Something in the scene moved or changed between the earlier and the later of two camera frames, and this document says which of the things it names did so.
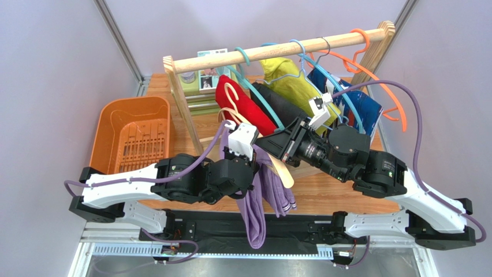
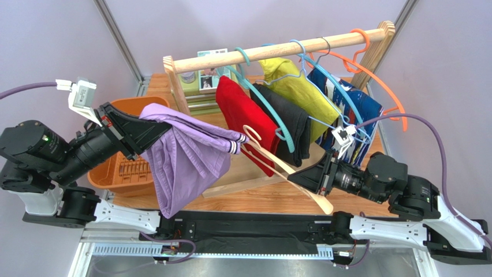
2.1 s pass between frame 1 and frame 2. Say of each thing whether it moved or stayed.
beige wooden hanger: moved
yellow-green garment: stayed
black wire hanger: stayed
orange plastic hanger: stayed
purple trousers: moved
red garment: stayed
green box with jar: stayed
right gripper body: moved
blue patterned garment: stayed
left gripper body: moved
